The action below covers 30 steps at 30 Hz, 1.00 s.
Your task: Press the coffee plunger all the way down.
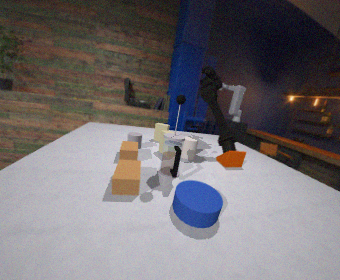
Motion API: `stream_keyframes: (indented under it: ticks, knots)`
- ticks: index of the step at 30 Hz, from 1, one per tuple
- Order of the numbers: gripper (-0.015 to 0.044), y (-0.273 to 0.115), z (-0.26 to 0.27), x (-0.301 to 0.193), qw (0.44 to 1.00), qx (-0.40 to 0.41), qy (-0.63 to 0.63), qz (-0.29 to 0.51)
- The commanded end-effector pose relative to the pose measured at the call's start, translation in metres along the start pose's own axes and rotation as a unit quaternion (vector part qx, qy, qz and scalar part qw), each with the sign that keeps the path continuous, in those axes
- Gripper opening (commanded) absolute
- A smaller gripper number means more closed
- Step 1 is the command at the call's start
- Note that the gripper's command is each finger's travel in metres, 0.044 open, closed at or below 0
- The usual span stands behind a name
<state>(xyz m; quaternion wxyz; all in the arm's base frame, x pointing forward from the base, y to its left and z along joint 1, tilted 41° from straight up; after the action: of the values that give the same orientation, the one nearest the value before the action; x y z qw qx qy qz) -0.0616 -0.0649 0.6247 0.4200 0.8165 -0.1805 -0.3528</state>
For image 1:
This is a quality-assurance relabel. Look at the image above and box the blue short cylinder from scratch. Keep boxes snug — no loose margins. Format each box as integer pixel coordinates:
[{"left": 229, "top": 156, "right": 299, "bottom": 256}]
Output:
[{"left": 173, "top": 181, "right": 223, "bottom": 228}]

